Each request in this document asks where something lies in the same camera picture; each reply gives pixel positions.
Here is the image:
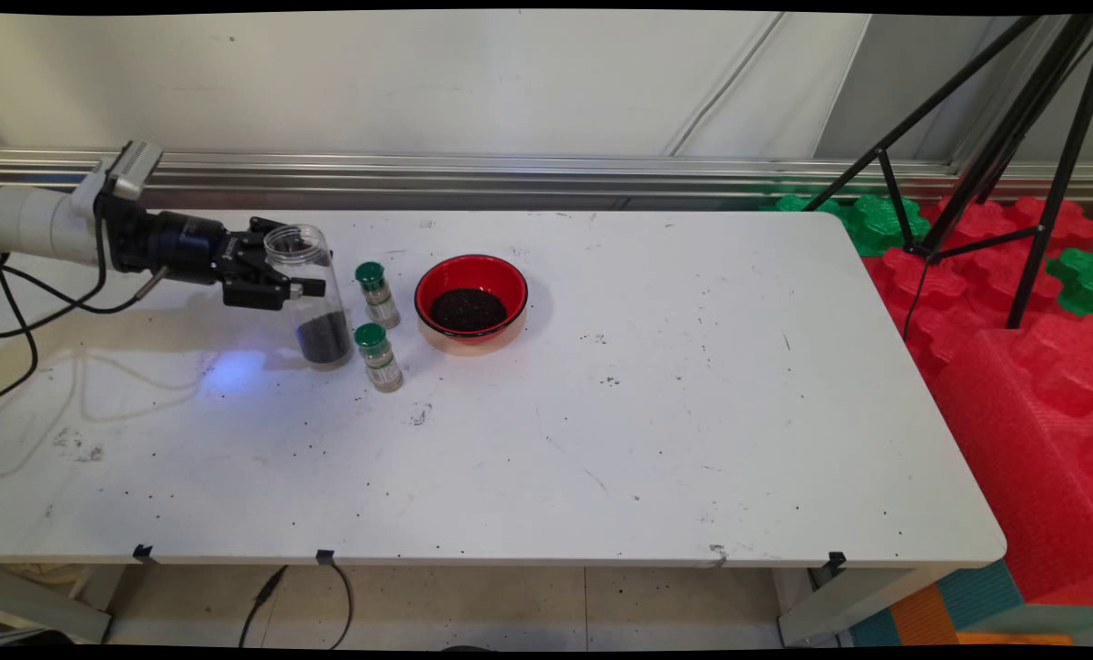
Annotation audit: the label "black cable with metal plug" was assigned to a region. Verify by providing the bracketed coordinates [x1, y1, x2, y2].
[0, 261, 170, 317]

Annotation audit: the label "aluminium rail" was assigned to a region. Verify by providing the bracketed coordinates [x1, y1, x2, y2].
[0, 149, 1093, 204]

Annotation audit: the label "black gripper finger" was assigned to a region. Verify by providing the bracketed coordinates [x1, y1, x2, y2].
[223, 270, 327, 311]
[248, 217, 298, 254]

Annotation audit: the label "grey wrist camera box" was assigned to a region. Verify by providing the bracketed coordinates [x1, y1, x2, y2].
[70, 140, 164, 218]

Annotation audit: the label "large red foam block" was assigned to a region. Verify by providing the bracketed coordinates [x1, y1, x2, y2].
[930, 316, 1093, 606]

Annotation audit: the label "red bowl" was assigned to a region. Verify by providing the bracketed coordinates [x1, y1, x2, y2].
[414, 254, 529, 357]

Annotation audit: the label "black seeds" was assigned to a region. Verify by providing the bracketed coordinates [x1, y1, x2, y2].
[429, 287, 509, 333]
[295, 312, 355, 370]

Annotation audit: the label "orange foam mat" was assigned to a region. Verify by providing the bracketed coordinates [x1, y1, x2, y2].
[890, 582, 1075, 647]

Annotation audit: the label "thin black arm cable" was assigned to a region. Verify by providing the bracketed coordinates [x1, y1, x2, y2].
[0, 220, 109, 404]

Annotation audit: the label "black tripod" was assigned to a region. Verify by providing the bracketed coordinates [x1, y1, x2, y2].
[801, 14, 1093, 331]

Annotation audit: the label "green cap spice bottle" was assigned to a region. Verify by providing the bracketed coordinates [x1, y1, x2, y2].
[355, 261, 402, 330]
[354, 323, 405, 393]

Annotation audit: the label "black floor cable with plug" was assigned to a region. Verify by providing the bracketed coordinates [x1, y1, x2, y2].
[237, 565, 289, 649]

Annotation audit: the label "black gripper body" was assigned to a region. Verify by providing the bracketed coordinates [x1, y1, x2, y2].
[102, 209, 254, 285]

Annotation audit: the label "green foam puzzle mat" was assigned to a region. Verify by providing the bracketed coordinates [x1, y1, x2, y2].
[1046, 246, 1093, 317]
[757, 191, 933, 258]

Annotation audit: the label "teal foam mat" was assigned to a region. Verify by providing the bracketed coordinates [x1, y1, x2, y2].
[849, 559, 1024, 647]

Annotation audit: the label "white table leg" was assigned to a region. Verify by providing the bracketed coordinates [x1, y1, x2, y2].
[776, 564, 960, 647]
[0, 564, 112, 643]

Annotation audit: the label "clear plastic jar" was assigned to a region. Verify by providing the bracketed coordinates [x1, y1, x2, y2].
[263, 224, 355, 370]

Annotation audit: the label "thin black floor cable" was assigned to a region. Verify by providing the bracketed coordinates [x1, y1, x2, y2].
[325, 561, 355, 650]

